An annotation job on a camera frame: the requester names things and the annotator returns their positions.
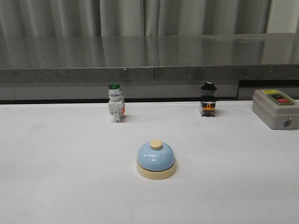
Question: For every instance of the blue and cream desk bell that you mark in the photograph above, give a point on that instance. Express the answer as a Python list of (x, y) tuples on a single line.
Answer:
[(156, 160)]

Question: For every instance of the grey stone counter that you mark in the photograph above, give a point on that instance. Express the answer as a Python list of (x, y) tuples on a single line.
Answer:
[(147, 68)]

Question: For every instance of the grey pleated curtain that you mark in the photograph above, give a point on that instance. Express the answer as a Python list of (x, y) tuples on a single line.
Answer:
[(41, 18)]

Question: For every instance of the green pushbutton switch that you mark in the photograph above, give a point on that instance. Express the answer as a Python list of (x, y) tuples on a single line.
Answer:
[(116, 102)]

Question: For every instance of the black selector switch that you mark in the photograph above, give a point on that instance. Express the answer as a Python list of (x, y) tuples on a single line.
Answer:
[(208, 102)]

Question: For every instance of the grey start-stop switch box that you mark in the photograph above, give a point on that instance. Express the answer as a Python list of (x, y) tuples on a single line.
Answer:
[(276, 109)]

